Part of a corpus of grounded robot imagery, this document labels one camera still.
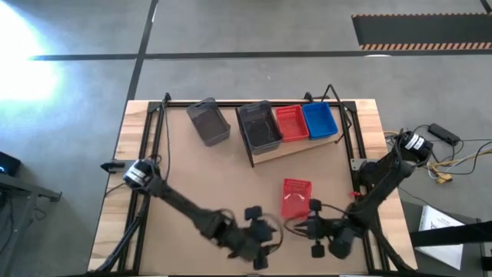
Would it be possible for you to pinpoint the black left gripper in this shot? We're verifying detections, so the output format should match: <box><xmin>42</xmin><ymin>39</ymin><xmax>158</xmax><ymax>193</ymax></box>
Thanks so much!
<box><xmin>228</xmin><ymin>206</ymin><xmax>284</xmax><ymax>271</ymax></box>

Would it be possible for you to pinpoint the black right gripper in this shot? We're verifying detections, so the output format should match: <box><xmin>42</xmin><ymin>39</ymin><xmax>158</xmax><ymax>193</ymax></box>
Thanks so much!
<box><xmin>295</xmin><ymin>199</ymin><xmax>336</xmax><ymax>259</ymax></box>

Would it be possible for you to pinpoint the translucent grey plastic basket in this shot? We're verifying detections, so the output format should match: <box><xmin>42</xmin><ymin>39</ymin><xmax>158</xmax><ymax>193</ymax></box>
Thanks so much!
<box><xmin>238</xmin><ymin>102</ymin><xmax>284</xmax><ymax>155</ymax></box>
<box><xmin>237</xmin><ymin>100</ymin><xmax>284</xmax><ymax>152</ymax></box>
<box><xmin>186</xmin><ymin>97</ymin><xmax>231</xmax><ymax>148</ymax></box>

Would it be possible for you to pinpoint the black-framed wooden shelf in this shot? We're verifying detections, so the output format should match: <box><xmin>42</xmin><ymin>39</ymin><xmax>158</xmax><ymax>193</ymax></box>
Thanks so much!
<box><xmin>234</xmin><ymin>100</ymin><xmax>345</xmax><ymax>169</ymax></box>

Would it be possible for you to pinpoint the brown board table cover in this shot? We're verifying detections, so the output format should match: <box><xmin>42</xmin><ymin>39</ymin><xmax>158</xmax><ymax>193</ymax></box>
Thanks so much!
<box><xmin>138</xmin><ymin>105</ymin><xmax>369</xmax><ymax>275</ymax></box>

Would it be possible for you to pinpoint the white printed booklet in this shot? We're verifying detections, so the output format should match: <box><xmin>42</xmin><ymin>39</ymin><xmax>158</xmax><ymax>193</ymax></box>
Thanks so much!
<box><xmin>414</xmin><ymin>205</ymin><xmax>468</xmax><ymax>271</ymax></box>

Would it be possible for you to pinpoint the black flat bar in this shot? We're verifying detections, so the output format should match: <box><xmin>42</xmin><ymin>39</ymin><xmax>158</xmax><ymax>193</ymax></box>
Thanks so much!
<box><xmin>409</xmin><ymin>219</ymin><xmax>492</xmax><ymax>248</ymax></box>

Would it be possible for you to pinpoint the black power adapter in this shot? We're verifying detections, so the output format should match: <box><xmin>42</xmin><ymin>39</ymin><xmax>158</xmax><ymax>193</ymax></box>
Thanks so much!
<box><xmin>427</xmin><ymin>122</ymin><xmax>461</xmax><ymax>146</ymax></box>

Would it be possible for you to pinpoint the dark grey side table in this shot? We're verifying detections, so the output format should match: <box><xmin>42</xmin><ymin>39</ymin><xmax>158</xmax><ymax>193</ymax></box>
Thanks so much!
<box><xmin>399</xmin><ymin>199</ymin><xmax>492</xmax><ymax>277</ymax></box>

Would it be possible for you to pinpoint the black hazard-striped floor mat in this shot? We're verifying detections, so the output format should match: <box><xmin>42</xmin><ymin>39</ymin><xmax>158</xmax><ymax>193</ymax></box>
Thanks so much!
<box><xmin>351</xmin><ymin>13</ymin><xmax>492</xmax><ymax>52</ymax></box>

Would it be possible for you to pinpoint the grey metal stand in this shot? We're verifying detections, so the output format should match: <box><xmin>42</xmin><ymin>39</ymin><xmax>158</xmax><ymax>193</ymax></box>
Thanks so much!
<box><xmin>0</xmin><ymin>172</ymin><xmax>62</xmax><ymax>277</ymax></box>

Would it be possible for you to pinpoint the black device with blue light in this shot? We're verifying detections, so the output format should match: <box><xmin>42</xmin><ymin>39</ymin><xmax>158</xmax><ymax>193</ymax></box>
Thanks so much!
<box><xmin>0</xmin><ymin>151</ymin><xmax>22</xmax><ymax>177</ymax></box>

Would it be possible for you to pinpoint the black aluminium table frame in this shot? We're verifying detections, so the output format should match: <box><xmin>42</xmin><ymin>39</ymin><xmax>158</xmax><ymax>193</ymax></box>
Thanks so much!
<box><xmin>88</xmin><ymin>84</ymin><xmax>418</xmax><ymax>276</ymax></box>

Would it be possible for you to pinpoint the black metal bracket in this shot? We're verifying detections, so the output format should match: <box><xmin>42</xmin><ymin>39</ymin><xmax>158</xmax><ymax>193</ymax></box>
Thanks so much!
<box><xmin>100</xmin><ymin>161</ymin><xmax>128</xmax><ymax>174</ymax></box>

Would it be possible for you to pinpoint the yellow cable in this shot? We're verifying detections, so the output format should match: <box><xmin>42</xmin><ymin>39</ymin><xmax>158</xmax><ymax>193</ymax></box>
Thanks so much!
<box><xmin>384</xmin><ymin>130</ymin><xmax>492</xmax><ymax>182</ymax></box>

